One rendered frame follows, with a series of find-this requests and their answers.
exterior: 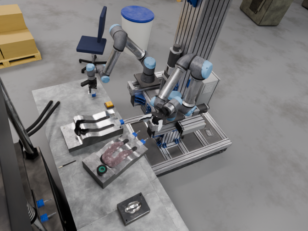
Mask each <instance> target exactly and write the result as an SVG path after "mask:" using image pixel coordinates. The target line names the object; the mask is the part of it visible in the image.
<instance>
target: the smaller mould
mask: <svg viewBox="0 0 308 231"><path fill-rule="evenodd" d="M117 209H118V212H119V214H120V216H121V218H122V221H123V223H124V225H125V226H127V225H129V224H131V223H133V222H135V221H136V220H138V219H140V218H142V217H144V216H145V215H147V214H149V213H150V211H151V210H150V208H149V206H148V204H147V202H146V200H145V198H144V197H143V195H142V193H141V192H140V193H138V194H136V195H134V196H132V197H130V198H128V199H126V200H124V201H122V202H120V203H118V204H117Z"/></svg>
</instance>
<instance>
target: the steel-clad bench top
mask: <svg viewBox="0 0 308 231"><path fill-rule="evenodd" d="M95 77H96V78H97V76H95ZM86 80H87V78H86V79H82V80H77V81H73V82H68V83H64V84H59V85H55V86H51V87H46V88H41V89H37V90H33V91H32V93H33V97H34V100H35V103H36V106H37V109H38V112H39V115H41V113H42V112H43V110H44V109H45V107H46V105H47V104H48V103H49V101H50V100H53V103H52V104H51V106H50V107H49V109H48V110H47V112H46V113H45V115H44V116H43V118H42V119H41V121H42V120H43V119H44V118H45V117H46V115H47V114H48V113H49V112H50V110H51V109H52V108H53V106H54V105H55V104H56V102H57V101H60V104H59V105H58V106H57V108H56V109H55V111H54V112H53V113H52V114H51V116H50V117H49V118H48V120H47V121H46V122H45V124H44V125H43V127H44V131H45V134H46V137H47V139H48V142H49V146H50V149H51V152H52V155H53V158H54V161H55V164H56V168H57V170H58V173H59V176H60V180H61V183H62V186H63V189H64V192H65V195H66V198H67V201H68V204H69V207H70V210H71V214H72V216H73V219H74V222H75V226H76V229H77V231H189V230H188V228H187V226H186V225H185V223H184V221H183V220H182V218H181V216H180V215H179V213H178V212H177V210H176V208H175V206H174V204H173V203H172V201H171V200H170V198H169V196H168V195H167V193H166V191H165V190H164V188H163V186H162V185H161V183H160V181H159V180H158V178H157V176H156V175H155V173H154V171H153V170H152V168H151V166H150V165H149V163H148V161H147V160H146V158H145V156H142V157H141V158H140V159H139V160H138V161H136V162H135V163H134V164H133V165H132V166H130V167H129V168H128V169H127V170H126V171H124V172H123V173H122V174H121V175H120V176H118V177H117V178H116V179H115V180H114V181H113V182H112V183H110V184H109V185H108V186H107V187H105V188H104V189H103V188H102V187H101V186H100V185H99V184H98V183H97V182H96V181H95V180H94V179H93V178H92V177H91V175H90V174H89V173H88V172H87V171H86V170H85V169H84V168H83V163H82V160H83V159H85V158H86V157H88V156H89V155H90V154H92V153H93V152H95V153H97V152H98V151H100V149H102V148H103V147H104V146H105V145H106V144H107V143H109V142H110V141H112V140H114V139H118V138H119V137H120V136H121V135H124V134H125V133H127V132H130V131H129V130H128V128H127V126H126V125H125V123H124V124H123V125H122V126H123V134H121V135H118V136H115V137H112V138H109V139H106V140H104V141H101V142H99V143H95V144H93V145H90V146H87V147H84V148H82V149H79V150H76V151H73V152H69V150H68V147H67V145H66V142H65V140H64V137H63V134H62V132H61V128H60V127H61V126H64V125H67V124H71V123H73V117H75V116H80V115H85V116H91V115H95V114H98V113H101V112H104V111H106V110H110V109H107V108H106V106H105V105H104V103H105V102H109V101H111V99H110V98H109V96H108V94H107V93H106V91H105V89H104V88H103V86H102V84H101V83H100V81H99V79H98V78H97V87H96V88H97V89H94V88H93V91H94V92H96V94H101V95H96V97H92V98H89V97H88V91H89V88H88V85H86V86H84V87H82V86H81V83H82V82H84V81H86ZM111 109H113V111H114V113H115V116H117V118H118V119H119V120H121V119H122V118H121V116H120V114H119V113H118V111H117V109H116V108H115V106H114V108H111ZM75 160H76V161H75ZM72 161H75V162H73V163H70V162H72ZM68 163H70V164H68ZM65 164H68V165H65ZM63 165H65V166H63ZM60 166H63V167H61V168H59V167H60ZM140 192H141V193H142V195H143V197H144V198H145V200H146V202H147V204H148V206H149V208H150V210H151V211H150V213H149V214H147V215H145V216H144V217H142V218H140V219H138V220H136V221H135V222H133V223H131V224H129V225H127V226H125V225H124V223H123V221H122V218H121V216H120V214H119V212H118V209H117V204H118V203H120V202H122V201H124V200H126V199H128V198H130V197H132V196H134V195H136V194H138V193H140Z"/></svg>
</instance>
